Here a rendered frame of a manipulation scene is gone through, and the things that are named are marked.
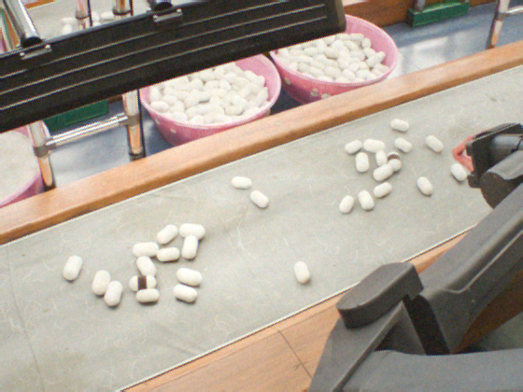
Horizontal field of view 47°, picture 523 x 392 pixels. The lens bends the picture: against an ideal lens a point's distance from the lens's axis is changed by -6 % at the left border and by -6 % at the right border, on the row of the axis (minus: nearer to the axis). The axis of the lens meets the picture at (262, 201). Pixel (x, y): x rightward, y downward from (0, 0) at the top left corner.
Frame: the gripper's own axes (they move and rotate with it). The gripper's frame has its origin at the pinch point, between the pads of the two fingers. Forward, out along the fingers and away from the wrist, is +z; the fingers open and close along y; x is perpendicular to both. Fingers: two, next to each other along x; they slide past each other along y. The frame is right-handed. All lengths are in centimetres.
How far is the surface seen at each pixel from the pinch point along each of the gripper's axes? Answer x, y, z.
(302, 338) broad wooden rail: 14.8, 31.9, -1.5
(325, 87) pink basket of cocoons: -12.1, -0.7, 34.4
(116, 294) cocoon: 4, 51, 12
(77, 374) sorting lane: 11, 59, 7
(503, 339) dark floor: 70, -49, 52
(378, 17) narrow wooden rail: -23, -32, 55
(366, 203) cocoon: 5.2, 10.2, 11.8
